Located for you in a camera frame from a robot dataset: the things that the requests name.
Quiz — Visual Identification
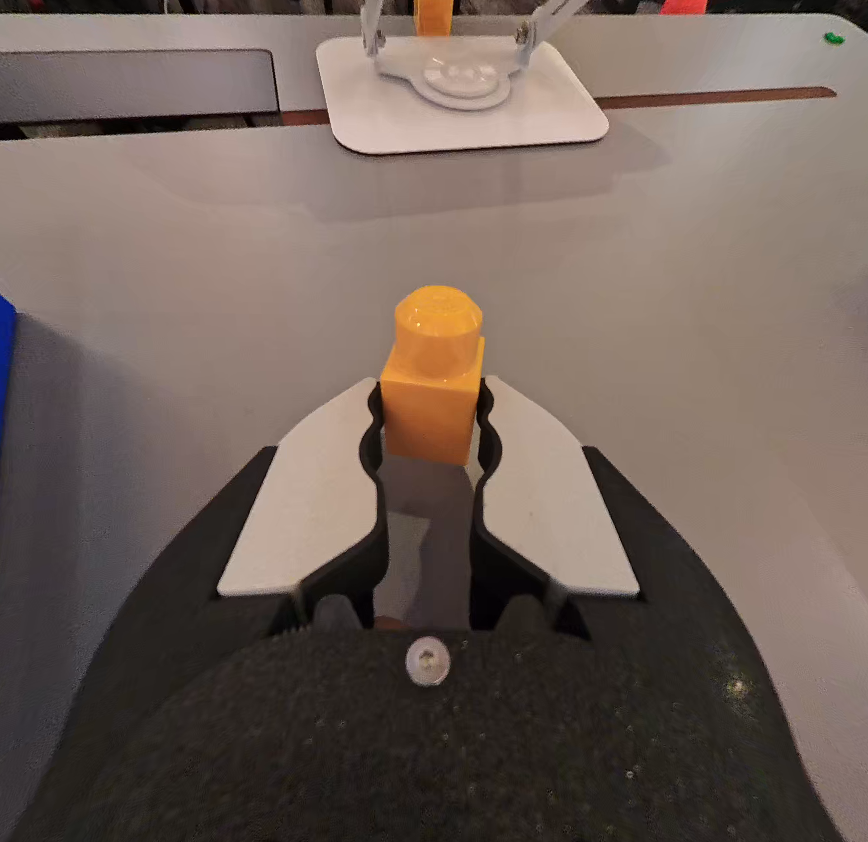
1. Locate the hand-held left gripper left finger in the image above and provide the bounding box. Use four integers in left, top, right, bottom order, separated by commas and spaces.
217, 377, 393, 599

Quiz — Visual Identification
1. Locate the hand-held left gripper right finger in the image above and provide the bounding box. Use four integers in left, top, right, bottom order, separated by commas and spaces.
470, 376, 641, 599

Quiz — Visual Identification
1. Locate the yellow toy block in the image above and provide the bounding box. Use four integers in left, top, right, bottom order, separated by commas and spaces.
379, 286, 488, 464

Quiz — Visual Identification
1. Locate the blue plastic bin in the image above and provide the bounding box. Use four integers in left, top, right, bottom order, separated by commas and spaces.
0, 296, 17, 429

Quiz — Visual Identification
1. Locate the white document stand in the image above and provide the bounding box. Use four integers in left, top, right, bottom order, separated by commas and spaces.
316, 0, 610, 155

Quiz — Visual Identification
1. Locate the small orange cube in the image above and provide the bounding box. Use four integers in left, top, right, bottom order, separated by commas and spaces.
414, 0, 455, 38

